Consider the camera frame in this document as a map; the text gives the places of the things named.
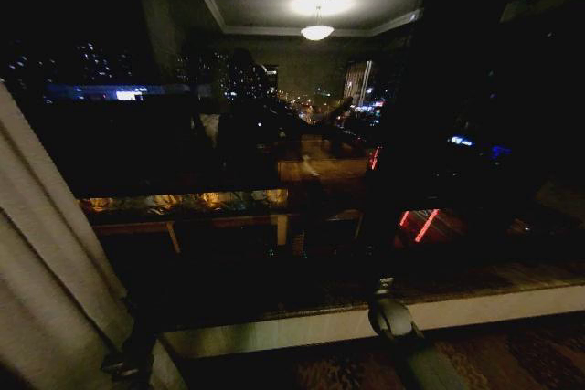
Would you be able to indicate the beige fabric curtain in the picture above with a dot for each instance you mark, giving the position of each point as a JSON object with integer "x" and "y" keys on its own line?
{"x": 41, "y": 271}

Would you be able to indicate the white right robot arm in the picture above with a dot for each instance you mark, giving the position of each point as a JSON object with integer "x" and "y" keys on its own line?
{"x": 413, "y": 355}

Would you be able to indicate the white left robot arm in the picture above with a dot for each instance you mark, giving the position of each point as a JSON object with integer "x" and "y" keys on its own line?
{"x": 132, "y": 360}

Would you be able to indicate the wooden balcony railing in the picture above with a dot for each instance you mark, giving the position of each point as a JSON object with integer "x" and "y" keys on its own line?
{"x": 205, "y": 221}

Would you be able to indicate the round pendant ceiling lamp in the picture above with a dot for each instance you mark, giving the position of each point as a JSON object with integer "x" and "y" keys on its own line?
{"x": 316, "y": 33}

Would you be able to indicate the pale window sill ledge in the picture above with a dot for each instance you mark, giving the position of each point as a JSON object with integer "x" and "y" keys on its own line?
{"x": 503, "y": 304}

